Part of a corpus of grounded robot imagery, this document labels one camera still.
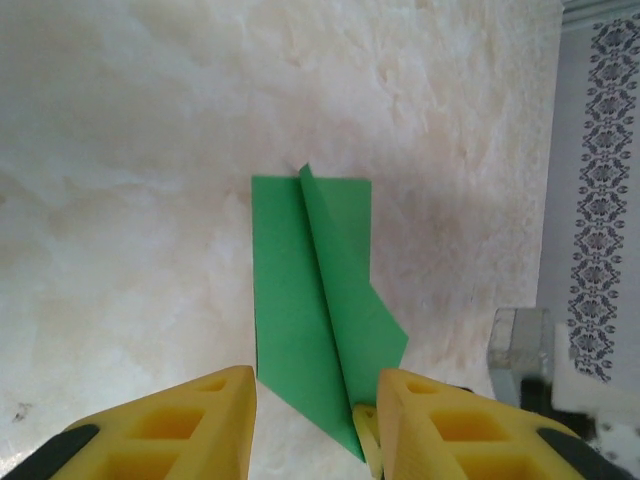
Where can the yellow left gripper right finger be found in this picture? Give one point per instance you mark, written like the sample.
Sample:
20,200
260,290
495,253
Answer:
475,440

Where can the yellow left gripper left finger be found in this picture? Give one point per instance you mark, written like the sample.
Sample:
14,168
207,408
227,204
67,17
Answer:
165,440

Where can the green paper sheet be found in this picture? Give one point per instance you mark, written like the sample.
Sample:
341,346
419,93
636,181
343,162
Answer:
295,300

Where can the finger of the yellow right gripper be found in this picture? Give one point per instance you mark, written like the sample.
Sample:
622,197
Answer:
367,430

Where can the grey metal table leg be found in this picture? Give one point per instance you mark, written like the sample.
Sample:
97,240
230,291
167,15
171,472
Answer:
520,345

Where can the aluminium corner post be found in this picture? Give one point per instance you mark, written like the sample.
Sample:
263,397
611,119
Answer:
605,12

